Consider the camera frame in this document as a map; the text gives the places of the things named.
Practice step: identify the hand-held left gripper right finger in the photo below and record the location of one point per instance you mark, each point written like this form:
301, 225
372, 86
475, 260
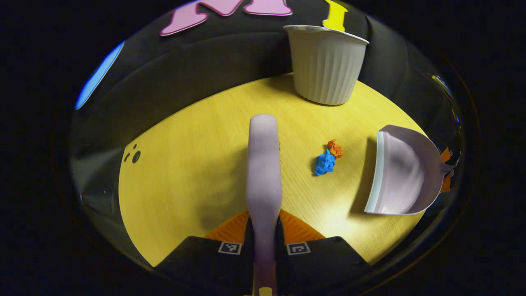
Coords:
324, 267

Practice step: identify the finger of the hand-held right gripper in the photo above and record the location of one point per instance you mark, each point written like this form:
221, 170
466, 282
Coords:
445, 155
446, 183

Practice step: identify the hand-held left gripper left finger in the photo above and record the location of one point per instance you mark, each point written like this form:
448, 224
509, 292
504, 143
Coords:
205, 269

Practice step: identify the lilac plastic dustpan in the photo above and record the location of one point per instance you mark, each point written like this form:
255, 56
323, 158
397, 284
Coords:
400, 176

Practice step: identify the blue paper trash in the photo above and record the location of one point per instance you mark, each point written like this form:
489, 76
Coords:
324, 163

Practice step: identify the orange paper trash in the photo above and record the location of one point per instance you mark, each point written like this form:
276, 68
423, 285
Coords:
335, 149

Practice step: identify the white ribbed garbage bin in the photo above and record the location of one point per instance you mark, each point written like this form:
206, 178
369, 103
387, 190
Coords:
326, 65

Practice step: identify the wooden desktop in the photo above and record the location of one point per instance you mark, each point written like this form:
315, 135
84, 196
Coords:
197, 172

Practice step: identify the black backdrop cloth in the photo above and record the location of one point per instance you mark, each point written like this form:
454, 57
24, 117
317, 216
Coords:
197, 61

